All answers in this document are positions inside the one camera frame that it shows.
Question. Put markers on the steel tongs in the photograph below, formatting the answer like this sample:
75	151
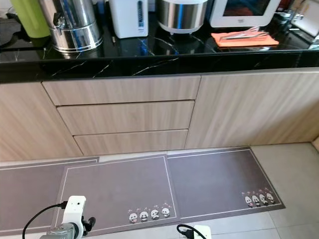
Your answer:
244	34

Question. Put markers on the white framed screen appliance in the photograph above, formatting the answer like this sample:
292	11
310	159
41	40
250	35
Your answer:
244	12

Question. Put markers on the light wooden drawer front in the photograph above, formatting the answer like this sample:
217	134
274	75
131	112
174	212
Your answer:
122	89
129	142
124	118

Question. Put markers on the orange cloth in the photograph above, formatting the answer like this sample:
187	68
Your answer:
246	43

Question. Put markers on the green thermos bottle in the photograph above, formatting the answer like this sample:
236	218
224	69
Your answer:
30	17

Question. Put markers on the long grey panda floor mat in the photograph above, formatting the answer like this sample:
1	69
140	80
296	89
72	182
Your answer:
217	181

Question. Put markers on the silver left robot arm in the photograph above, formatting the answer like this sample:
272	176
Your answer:
62	231

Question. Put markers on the small grey panda floor mat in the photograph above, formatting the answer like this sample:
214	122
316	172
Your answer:
114	191

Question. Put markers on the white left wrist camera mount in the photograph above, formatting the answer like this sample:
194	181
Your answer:
74	209

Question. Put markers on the silver white rice cooker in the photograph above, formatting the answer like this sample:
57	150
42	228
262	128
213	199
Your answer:
182	17

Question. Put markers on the light wooden cabinet door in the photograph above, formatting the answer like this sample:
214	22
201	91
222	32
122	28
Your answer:
30	124
254	109

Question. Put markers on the stainless steel water urn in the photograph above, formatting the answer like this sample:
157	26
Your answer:
72	25

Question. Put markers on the white electric water boiler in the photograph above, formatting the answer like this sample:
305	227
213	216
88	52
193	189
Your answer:
128	17

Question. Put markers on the plain grey floor mat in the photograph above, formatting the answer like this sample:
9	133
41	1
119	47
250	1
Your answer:
30	194

